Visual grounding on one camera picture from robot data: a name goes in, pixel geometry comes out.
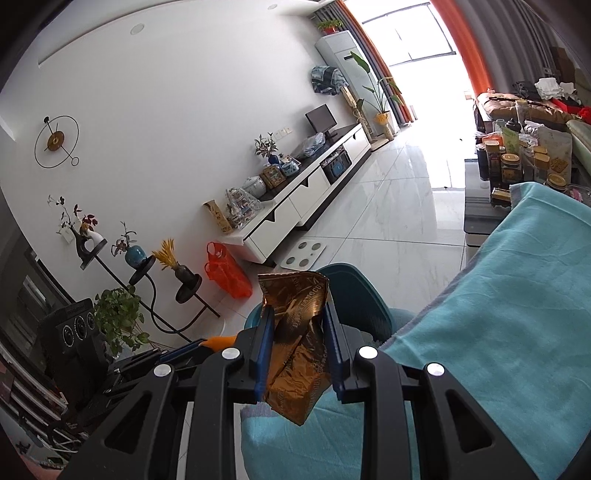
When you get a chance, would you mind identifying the group of jars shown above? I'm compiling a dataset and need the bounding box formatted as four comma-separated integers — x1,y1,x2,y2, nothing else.
475,117,574,209

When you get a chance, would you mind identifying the orange plastic bag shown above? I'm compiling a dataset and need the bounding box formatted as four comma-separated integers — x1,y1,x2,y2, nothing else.
204,241,254,300

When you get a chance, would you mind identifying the yellow box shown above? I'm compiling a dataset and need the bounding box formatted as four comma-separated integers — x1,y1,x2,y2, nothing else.
202,199,234,236

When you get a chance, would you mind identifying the white bathroom scale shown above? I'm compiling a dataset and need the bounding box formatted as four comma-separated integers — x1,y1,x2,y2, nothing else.
280,240,328,272

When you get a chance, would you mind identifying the glass ship model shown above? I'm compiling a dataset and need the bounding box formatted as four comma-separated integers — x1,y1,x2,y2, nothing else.
225,186,254,230

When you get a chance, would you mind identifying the gold foil wrapper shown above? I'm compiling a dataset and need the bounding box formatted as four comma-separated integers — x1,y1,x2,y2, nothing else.
257,271,330,426

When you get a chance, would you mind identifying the clear plastic bag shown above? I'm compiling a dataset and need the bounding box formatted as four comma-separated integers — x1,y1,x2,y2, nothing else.
295,132,327,160

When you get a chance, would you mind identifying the grey red curtain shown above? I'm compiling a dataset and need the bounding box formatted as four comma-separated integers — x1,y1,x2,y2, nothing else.
318,0,417,126

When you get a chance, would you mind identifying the black metal plant stand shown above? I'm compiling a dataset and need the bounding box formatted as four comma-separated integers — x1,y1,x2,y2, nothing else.
76,233,223,345

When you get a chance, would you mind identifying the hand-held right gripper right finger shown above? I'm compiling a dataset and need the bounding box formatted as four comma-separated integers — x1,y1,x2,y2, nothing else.
322,300,539,480

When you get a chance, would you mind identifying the brown cabinet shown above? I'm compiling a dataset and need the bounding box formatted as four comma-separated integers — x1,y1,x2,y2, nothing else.
551,45,578,84

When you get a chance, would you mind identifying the orange peel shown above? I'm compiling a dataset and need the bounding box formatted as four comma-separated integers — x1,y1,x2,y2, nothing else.
202,335,239,354

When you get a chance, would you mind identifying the dark shelf rack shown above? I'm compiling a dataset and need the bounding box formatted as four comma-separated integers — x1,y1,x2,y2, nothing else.
0,257,94,468

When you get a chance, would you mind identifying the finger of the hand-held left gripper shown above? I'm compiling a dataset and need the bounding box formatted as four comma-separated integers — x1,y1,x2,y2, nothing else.
157,339,214,368

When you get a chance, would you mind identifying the pile of white clothes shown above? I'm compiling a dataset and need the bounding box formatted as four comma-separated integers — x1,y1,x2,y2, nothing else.
534,77,581,100

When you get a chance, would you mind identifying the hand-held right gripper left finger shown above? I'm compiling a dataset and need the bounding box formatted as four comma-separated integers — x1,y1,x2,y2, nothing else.
58,302,278,480

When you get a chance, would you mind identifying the white standing air conditioner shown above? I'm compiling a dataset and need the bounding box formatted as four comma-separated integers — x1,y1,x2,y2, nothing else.
314,30,399,136

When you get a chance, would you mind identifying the red cloth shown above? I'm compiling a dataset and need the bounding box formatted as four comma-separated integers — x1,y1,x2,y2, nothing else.
551,99,591,123

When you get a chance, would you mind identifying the teal grey blanket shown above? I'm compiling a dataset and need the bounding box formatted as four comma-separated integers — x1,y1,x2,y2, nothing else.
239,182,591,480

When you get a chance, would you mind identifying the blue vase with plant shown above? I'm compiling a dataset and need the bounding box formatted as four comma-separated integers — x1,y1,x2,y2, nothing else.
110,221,148,269

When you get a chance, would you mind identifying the window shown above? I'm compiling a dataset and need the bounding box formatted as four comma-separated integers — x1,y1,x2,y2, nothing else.
359,4,459,66

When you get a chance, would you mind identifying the orange curtain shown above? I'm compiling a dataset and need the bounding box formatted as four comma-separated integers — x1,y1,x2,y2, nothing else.
429,0,493,96

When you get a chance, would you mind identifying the round wall clock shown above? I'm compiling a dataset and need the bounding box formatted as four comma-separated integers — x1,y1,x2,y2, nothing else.
34,116,81,169

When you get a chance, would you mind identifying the leafy green potted plant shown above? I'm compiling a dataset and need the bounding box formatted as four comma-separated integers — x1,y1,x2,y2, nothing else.
92,285,151,359

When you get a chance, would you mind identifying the cloth-covered standing fan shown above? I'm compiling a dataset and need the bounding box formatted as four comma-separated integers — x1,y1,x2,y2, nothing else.
310,64,373,145

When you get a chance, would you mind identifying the teal plastic bin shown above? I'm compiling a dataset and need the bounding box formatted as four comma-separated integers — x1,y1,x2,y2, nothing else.
243,261,417,352

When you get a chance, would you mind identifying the brown picture frame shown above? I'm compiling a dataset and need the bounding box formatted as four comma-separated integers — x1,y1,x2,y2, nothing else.
259,165,284,189

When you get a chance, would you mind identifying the plant in blue vase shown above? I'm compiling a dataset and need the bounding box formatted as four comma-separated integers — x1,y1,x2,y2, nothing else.
253,132,280,166

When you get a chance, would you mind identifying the white black TV cabinet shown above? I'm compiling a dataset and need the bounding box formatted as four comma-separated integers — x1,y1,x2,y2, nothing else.
229,122,373,265

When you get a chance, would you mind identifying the white vase with red plant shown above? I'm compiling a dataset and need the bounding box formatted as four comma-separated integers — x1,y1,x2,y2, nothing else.
45,193,105,260

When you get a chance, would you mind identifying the black monitor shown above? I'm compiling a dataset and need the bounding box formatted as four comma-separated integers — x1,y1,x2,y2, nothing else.
305,104,338,138

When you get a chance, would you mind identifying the black coffee table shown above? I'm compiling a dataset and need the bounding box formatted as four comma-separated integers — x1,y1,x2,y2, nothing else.
462,106,514,251

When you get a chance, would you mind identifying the black vase with yellow wheat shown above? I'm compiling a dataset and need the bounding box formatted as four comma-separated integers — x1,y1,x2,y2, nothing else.
151,237,197,285

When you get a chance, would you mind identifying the white ceramic jar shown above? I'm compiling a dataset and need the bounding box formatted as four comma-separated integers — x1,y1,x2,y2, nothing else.
243,176,268,200

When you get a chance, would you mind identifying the tall large-leaf potted plant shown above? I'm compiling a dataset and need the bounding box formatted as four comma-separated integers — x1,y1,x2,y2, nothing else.
349,50,403,140

